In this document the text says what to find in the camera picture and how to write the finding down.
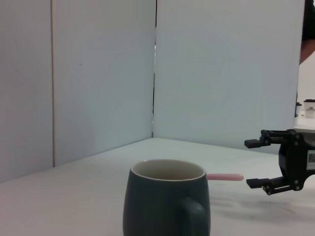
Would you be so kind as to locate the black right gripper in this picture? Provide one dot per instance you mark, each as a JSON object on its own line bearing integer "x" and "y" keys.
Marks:
{"x": 292, "y": 162}

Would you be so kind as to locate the grey ceramic cup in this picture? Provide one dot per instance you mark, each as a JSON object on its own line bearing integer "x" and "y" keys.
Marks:
{"x": 152, "y": 201}

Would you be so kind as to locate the white paper cup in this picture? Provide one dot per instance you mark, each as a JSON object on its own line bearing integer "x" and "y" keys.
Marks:
{"x": 298, "y": 110}
{"x": 309, "y": 109}

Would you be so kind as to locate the white background table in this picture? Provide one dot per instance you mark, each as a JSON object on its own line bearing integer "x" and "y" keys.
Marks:
{"x": 305, "y": 124}

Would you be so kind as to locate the person in dark shirt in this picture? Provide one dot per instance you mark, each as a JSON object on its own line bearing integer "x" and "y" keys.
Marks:
{"x": 308, "y": 24}

